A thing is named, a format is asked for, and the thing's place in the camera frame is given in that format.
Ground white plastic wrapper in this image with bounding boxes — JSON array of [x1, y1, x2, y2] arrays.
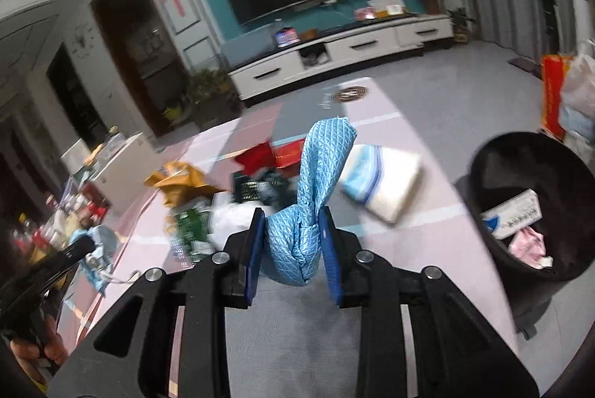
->
[[209, 203, 261, 254]]

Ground potted plants on dark stand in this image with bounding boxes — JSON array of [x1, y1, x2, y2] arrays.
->
[[183, 67, 242, 131]]

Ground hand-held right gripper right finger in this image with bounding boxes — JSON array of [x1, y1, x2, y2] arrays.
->
[[318, 208, 540, 398]]

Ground dark wooden door frame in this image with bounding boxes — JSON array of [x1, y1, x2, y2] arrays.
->
[[90, 0, 191, 136]]

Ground blue and red box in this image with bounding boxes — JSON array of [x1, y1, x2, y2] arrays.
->
[[274, 27, 298, 48]]

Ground red cigarette box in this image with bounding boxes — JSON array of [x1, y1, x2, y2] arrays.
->
[[274, 139, 308, 168]]

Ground light blue plastic bag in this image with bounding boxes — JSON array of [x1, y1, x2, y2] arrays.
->
[[558, 105, 595, 135]]

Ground pink wrapper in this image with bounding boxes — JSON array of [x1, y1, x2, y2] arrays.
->
[[508, 227, 554, 269]]

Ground black trash bin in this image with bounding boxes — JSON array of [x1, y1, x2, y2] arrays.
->
[[458, 131, 595, 340]]

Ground yellow snack bag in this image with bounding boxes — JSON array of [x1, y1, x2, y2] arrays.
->
[[144, 162, 228, 207]]

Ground white side cabinet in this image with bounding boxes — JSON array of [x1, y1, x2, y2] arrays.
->
[[60, 132, 152, 194]]

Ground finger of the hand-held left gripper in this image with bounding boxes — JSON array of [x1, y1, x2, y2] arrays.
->
[[28, 237, 96, 287]]

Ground white plastic bag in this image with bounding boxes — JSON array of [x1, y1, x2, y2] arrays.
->
[[560, 49, 595, 120]]

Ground light blue quilted cloth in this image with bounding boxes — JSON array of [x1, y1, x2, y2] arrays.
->
[[259, 115, 358, 287]]

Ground red wrapper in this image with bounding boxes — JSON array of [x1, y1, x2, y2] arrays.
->
[[234, 142, 276, 173]]

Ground white standing board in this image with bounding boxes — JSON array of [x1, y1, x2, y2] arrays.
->
[[571, 0, 595, 55]]

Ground red shopping bag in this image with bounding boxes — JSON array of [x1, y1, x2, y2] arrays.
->
[[540, 54, 577, 141]]

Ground glass fish tank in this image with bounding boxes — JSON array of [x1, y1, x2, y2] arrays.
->
[[219, 39, 275, 68]]

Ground white television cabinet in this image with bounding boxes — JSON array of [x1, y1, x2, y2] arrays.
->
[[228, 14, 454, 103]]

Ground small potted plant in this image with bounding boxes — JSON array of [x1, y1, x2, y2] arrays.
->
[[448, 7, 477, 44]]

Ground dark printed packet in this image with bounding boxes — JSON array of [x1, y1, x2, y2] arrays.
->
[[231, 172, 289, 206]]

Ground dark floor mat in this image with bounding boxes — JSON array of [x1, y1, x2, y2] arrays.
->
[[509, 58, 542, 73]]

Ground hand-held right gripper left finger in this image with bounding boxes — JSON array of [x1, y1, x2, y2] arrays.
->
[[46, 208, 267, 398]]

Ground blue face mask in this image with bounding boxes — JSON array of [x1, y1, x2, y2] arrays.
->
[[70, 225, 122, 294]]

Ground green packet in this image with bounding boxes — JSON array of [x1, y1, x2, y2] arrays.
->
[[168, 205, 215, 261]]

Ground white blue tissue pack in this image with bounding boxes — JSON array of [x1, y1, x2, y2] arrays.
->
[[338, 144, 426, 224]]

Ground white and blue box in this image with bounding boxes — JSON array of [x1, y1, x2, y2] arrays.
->
[[480, 189, 544, 241]]

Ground person's left hand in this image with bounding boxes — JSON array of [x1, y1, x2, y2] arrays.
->
[[9, 314, 68, 380]]

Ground pile of assorted small items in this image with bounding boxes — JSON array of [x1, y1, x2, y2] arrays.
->
[[14, 189, 112, 259]]

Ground deer wall clock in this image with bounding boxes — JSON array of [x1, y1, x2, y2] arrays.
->
[[74, 23, 98, 57]]

